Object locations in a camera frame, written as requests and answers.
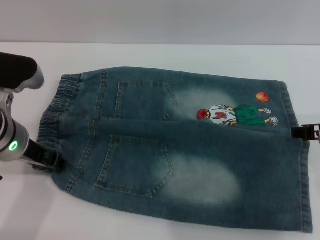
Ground blue denim shorts with cartoon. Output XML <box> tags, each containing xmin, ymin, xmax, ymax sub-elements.
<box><xmin>27</xmin><ymin>66</ymin><xmax>313</xmax><ymax>235</ymax></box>

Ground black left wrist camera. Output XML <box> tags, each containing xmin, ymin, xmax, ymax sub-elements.
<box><xmin>0</xmin><ymin>51</ymin><xmax>45</xmax><ymax>116</ymax></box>

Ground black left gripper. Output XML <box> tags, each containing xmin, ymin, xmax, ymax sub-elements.
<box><xmin>22</xmin><ymin>139</ymin><xmax>67</xmax><ymax>171</ymax></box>

